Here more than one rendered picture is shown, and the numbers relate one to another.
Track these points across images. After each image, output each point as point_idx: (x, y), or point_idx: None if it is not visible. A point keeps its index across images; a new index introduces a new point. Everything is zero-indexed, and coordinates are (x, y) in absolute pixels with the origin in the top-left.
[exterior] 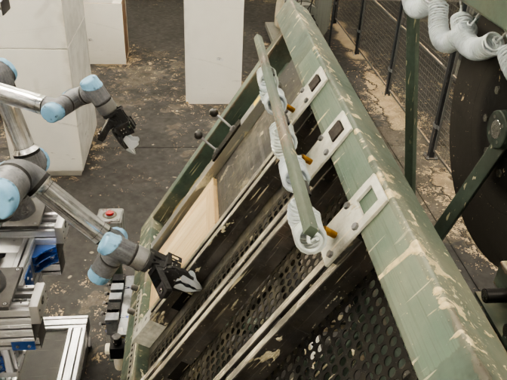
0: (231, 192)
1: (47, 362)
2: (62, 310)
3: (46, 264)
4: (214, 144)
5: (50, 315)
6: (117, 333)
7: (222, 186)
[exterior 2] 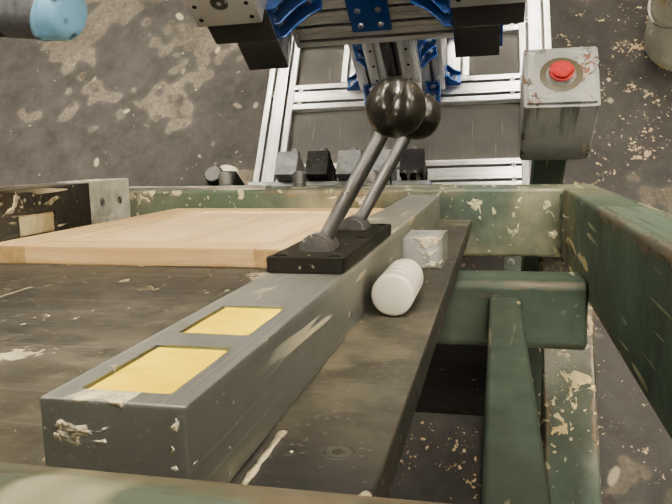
0: (48, 281)
1: (443, 141)
2: (649, 156)
3: (434, 7)
4: (614, 265)
5: (632, 139)
6: (219, 173)
7: (190, 273)
